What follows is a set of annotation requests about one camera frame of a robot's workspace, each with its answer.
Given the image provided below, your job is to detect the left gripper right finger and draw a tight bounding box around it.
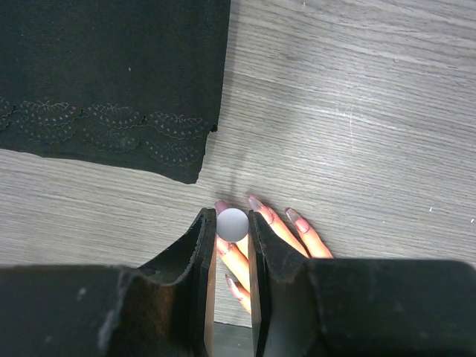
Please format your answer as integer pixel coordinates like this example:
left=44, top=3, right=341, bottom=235
left=248, top=212, right=475, bottom=356

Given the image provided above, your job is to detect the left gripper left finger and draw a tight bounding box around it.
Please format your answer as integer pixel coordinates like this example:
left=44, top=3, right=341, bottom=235
left=1, top=209, right=216, bottom=356

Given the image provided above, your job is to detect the white nail polish cap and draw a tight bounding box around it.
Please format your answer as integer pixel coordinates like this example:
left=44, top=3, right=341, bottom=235
left=216, top=208, right=249, bottom=243

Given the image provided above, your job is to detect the mannequin hand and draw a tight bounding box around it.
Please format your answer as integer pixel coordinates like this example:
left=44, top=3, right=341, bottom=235
left=216, top=196, right=333, bottom=313

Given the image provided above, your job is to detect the black cloth mat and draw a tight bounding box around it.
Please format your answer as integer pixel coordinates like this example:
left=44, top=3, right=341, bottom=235
left=1, top=0, right=231, bottom=184

